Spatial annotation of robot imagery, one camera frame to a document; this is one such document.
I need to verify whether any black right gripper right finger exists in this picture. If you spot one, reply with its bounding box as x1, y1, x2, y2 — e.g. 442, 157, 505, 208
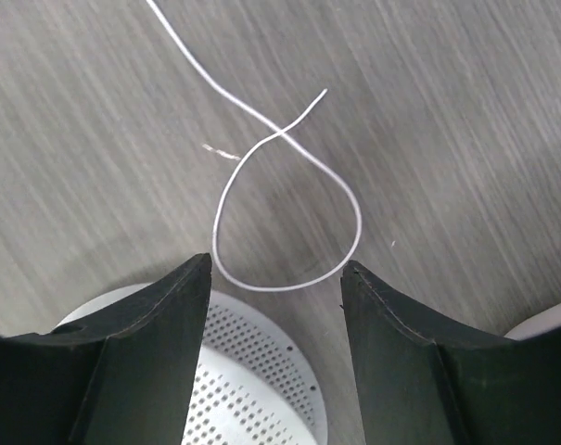
340, 261, 561, 444

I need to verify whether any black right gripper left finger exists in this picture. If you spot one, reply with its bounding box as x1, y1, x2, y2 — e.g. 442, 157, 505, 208
0, 253, 212, 444

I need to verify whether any white perforated cable spool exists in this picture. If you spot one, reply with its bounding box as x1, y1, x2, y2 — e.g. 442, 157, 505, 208
55, 283, 330, 445

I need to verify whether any thin white cable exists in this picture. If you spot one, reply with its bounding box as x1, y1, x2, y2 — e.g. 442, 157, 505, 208
145, 0, 363, 293

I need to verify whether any white plastic fruit basket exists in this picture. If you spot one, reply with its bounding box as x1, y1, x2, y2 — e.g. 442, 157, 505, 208
505, 303, 561, 340

